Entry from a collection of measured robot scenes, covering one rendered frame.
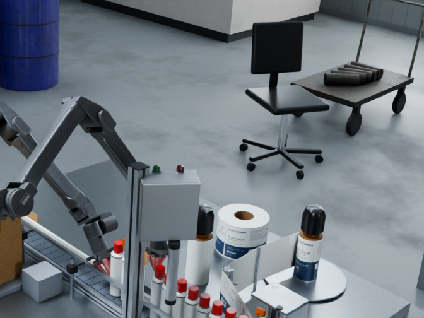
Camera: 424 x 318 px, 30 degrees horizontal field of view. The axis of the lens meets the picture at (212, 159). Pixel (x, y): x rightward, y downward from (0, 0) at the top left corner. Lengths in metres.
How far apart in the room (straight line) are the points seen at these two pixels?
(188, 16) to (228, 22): 0.59
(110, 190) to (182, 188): 1.41
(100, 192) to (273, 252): 1.05
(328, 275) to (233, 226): 0.40
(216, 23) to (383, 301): 6.71
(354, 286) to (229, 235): 0.50
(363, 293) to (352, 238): 2.25
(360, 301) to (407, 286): 1.90
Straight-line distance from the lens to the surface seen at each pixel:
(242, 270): 2.77
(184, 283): 2.52
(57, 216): 3.42
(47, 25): 7.25
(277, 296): 2.40
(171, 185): 2.25
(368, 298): 2.97
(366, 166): 6.32
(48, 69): 7.37
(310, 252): 2.90
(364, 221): 5.47
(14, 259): 2.93
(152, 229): 2.31
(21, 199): 2.19
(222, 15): 9.27
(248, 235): 3.01
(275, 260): 2.90
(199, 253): 2.81
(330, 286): 2.97
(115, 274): 2.76
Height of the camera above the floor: 2.45
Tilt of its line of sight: 24 degrees down
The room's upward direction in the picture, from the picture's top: 5 degrees clockwise
